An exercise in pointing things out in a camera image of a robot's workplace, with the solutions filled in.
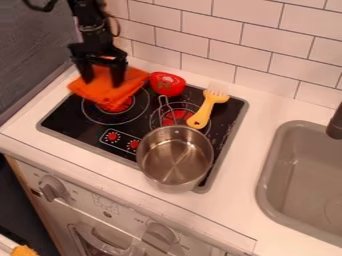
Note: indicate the tap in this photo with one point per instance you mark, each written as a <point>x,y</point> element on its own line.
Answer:
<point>335,125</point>

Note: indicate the orange cloth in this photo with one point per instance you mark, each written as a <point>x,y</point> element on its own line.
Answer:
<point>109,88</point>

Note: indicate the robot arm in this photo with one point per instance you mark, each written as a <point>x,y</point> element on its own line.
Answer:
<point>87,11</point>

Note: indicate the red toy tomato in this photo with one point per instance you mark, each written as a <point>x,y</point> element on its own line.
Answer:
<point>167,83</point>

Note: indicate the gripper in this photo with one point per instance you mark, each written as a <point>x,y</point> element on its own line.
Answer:
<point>95,46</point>

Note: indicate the toy sink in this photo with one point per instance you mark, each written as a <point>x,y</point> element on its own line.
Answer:
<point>302,183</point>

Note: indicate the toy stove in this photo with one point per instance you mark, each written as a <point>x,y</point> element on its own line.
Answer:
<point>142,123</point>

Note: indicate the silver pot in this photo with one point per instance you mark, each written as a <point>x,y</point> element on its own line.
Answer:
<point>175,156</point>

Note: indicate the yellow brush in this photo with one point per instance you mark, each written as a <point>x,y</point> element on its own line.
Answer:
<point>206,106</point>

